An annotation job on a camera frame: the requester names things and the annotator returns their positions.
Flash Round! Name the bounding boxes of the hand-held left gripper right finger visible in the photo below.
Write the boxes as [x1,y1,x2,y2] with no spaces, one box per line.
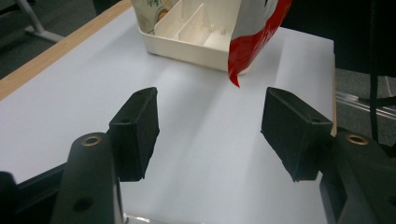
[260,86,334,183]

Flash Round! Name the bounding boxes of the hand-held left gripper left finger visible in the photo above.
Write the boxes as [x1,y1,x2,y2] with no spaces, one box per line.
[108,86,161,183]

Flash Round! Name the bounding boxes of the red snack packet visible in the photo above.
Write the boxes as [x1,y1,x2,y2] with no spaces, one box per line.
[227,0,294,89]

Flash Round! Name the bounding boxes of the white divided box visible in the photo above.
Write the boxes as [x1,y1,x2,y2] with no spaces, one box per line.
[137,0,250,76]

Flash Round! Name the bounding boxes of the beige green snack packet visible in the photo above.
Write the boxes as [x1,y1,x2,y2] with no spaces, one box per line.
[130,0,182,35]

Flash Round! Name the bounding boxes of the black metal stand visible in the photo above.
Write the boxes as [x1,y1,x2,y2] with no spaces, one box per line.
[358,0,396,145]

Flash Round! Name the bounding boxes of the white metal stand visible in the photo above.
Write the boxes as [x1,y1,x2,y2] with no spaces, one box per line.
[14,0,65,44]

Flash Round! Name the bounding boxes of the aluminium floor rail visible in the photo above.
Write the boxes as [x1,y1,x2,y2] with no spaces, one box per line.
[335,91,396,121]

